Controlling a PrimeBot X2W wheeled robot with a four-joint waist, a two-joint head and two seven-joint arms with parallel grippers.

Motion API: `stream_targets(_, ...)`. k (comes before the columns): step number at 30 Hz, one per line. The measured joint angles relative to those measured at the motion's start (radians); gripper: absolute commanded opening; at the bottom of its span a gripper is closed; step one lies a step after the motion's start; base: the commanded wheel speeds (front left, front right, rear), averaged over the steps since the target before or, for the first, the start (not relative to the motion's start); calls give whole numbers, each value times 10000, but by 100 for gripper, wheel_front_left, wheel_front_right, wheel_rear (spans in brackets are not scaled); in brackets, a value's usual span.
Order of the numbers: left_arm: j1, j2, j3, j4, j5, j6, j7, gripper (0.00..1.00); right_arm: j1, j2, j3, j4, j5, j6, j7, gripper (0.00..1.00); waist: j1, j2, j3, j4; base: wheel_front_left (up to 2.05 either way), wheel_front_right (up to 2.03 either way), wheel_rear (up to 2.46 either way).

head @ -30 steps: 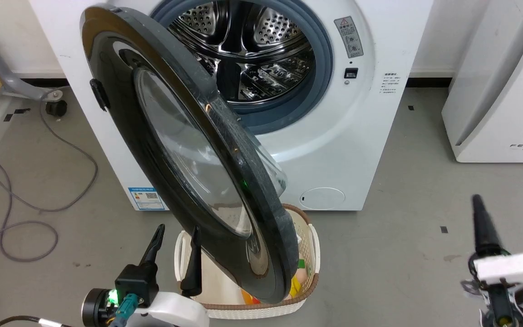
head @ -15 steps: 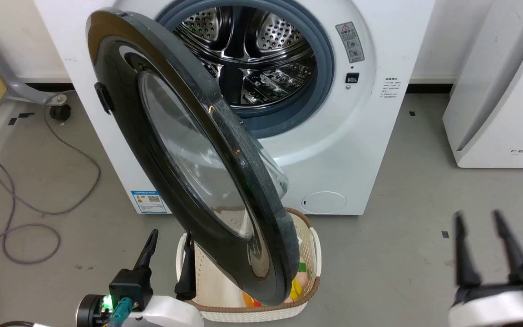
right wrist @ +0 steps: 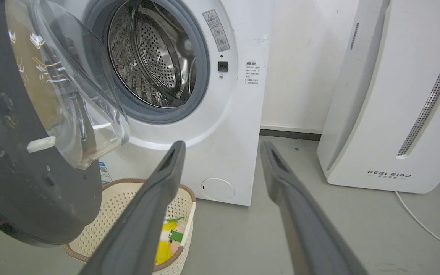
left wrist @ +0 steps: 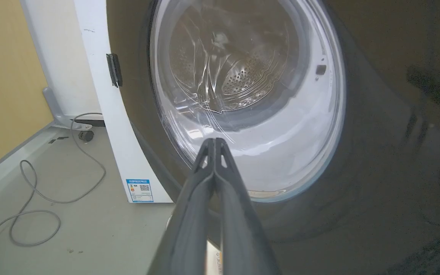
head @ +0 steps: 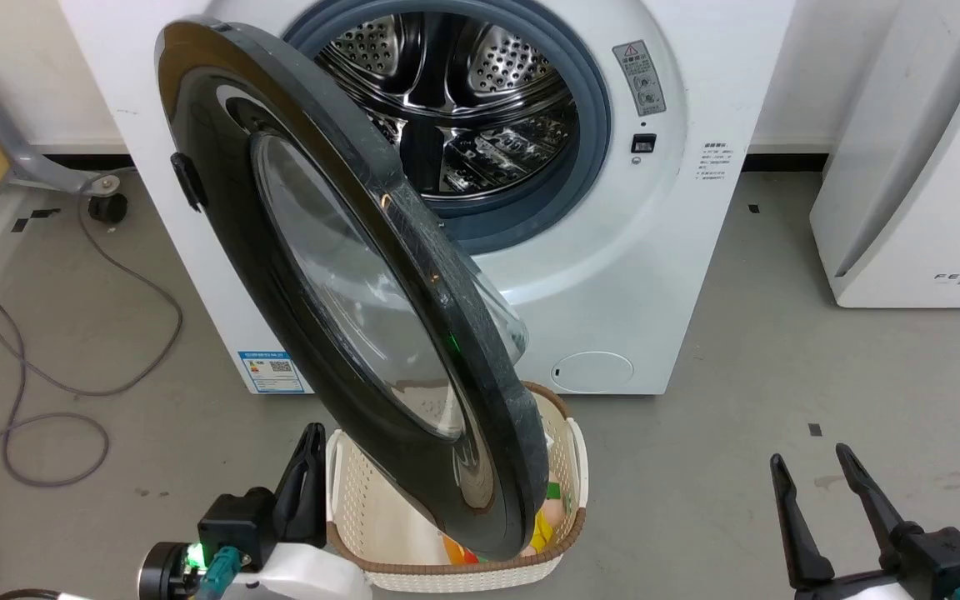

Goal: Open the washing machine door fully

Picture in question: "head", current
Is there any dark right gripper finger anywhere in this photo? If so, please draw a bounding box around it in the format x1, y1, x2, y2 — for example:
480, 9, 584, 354
835, 443, 906, 553
770, 453, 837, 591

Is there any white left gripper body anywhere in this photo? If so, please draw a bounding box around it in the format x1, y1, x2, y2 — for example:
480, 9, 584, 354
224, 542, 374, 600

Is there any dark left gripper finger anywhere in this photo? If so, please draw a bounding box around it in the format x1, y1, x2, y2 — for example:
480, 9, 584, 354
274, 422, 329, 553

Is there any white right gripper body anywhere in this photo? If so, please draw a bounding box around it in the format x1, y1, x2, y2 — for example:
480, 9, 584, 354
795, 570, 919, 600

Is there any black round washing machine door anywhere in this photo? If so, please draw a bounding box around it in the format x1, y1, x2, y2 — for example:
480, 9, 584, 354
155, 17, 552, 561

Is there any white front-load washing machine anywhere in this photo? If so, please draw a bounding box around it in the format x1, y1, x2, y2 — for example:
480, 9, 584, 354
59, 0, 798, 397

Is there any grey rubber door gasket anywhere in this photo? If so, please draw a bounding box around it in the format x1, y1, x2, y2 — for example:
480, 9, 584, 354
282, 0, 613, 256

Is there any white laundry basket brown rim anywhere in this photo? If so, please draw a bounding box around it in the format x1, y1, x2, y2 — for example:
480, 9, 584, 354
326, 382, 589, 593

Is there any blue energy label sticker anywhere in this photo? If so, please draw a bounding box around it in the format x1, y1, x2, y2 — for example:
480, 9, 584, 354
238, 351, 306, 394

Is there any orange toy piece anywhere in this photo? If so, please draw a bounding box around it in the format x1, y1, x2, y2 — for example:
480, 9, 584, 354
442, 533, 478, 567

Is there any yellow toy piece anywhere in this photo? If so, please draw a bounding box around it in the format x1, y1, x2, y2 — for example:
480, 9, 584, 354
530, 508, 557, 556

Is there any round white filter cover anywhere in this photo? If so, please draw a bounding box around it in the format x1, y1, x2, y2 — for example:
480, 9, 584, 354
551, 351, 635, 393

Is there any white air purifier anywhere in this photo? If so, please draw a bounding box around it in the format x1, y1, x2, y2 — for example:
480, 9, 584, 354
809, 0, 960, 309

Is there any black caster wheel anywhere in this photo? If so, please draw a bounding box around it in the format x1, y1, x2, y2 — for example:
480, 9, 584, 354
87, 192, 129, 225

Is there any small text label sticker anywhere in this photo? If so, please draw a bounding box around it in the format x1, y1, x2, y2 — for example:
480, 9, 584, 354
699, 142, 731, 181

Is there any grey metal cart leg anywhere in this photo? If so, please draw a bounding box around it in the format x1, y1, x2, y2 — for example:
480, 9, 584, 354
0, 79, 124, 198

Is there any steel perforated washer drum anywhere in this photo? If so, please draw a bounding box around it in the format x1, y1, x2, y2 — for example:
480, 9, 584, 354
313, 12, 578, 201

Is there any grey warning sticker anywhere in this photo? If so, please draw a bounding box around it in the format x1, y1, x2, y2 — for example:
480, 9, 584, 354
612, 40, 667, 118

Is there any teal left cable plug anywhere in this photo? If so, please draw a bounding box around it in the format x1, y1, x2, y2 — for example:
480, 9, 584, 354
199, 546, 243, 598

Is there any grey floor cable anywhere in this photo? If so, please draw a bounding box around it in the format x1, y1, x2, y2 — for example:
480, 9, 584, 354
0, 196, 186, 600

